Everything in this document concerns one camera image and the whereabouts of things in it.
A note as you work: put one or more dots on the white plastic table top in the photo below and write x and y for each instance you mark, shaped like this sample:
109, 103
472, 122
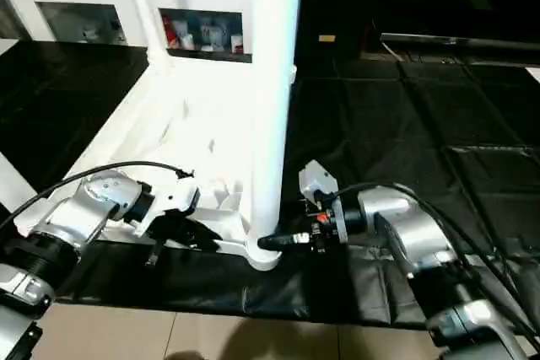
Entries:
169, 132

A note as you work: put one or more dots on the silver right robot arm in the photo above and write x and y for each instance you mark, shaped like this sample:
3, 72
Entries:
422, 242

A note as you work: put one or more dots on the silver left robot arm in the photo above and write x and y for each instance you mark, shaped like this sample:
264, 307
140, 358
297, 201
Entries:
67, 225

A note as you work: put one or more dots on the black work mat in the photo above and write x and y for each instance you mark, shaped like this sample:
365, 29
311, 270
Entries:
211, 284

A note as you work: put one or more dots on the crumpled black plastic sheet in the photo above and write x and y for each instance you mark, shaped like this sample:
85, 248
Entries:
439, 149

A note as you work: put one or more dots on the small yellow label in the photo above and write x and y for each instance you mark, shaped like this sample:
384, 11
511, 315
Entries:
327, 39

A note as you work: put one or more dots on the dark low furniture silver edge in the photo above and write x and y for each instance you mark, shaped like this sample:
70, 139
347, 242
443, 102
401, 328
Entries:
456, 41

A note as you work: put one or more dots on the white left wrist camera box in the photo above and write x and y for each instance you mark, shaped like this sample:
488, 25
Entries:
175, 198

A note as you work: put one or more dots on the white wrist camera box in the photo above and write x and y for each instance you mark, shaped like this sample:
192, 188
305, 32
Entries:
175, 198
319, 181

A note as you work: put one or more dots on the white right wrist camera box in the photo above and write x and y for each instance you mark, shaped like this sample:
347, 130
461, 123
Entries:
319, 181

